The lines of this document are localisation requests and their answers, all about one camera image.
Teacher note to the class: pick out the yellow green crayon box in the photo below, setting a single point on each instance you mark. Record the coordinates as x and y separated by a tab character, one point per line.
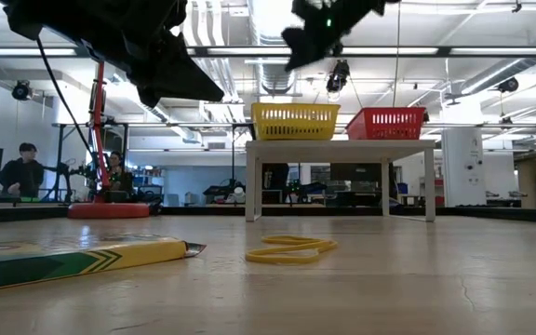
86	263

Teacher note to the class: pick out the red desk lamp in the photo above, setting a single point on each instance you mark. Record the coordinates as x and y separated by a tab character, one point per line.
107	211

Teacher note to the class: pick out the black metal stand frame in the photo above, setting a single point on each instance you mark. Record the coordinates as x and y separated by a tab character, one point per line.
59	158

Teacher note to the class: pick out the black overhead rig beam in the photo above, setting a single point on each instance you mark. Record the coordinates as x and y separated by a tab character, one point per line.
442	51

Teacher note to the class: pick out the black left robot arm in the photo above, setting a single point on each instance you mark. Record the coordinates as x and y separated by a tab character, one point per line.
86	23

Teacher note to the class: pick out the yellow plastic basket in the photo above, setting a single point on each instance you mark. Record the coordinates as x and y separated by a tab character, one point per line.
296	108

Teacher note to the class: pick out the person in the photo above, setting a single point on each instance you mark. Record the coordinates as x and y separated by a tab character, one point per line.
118	174
21	174

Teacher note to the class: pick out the black ceiling spotlight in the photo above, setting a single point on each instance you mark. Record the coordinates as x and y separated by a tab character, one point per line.
20	90
509	85
339	74

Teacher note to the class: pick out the yellow rubber band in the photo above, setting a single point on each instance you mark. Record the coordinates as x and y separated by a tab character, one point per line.
277	258

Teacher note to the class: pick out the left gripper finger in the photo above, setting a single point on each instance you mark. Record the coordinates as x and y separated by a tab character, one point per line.
189	72
179	93

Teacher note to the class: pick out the black aluminium table frame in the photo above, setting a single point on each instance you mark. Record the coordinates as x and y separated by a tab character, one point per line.
505	214

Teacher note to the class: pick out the beige column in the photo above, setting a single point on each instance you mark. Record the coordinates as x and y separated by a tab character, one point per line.
527	186

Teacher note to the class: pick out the red plastic basket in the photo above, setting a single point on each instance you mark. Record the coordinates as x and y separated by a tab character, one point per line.
386	111

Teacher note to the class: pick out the black background robot arm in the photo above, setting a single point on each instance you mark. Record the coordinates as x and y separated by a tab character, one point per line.
305	187
221	190

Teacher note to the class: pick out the white pillar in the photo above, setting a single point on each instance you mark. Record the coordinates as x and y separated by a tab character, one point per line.
463	158

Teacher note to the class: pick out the white perforated metal shelf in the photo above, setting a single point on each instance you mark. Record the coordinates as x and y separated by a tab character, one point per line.
338	151

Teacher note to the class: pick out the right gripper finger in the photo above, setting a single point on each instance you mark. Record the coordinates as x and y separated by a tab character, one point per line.
304	58
293	58

